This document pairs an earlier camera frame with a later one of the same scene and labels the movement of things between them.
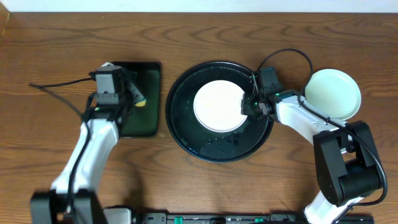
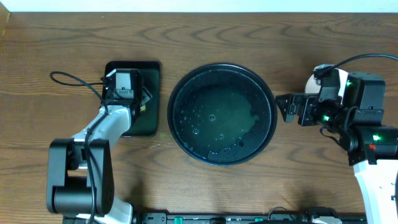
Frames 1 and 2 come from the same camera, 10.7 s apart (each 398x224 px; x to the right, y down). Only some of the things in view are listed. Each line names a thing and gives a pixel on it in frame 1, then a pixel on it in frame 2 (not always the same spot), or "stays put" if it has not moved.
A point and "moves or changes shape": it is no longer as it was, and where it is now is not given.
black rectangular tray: (143, 120) stays put
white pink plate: (217, 106) -> (312, 87)
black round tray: (203, 143) stays put
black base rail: (125, 216) stays put
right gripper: (247, 106) -> (296, 107)
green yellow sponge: (137, 96) moves or changes shape
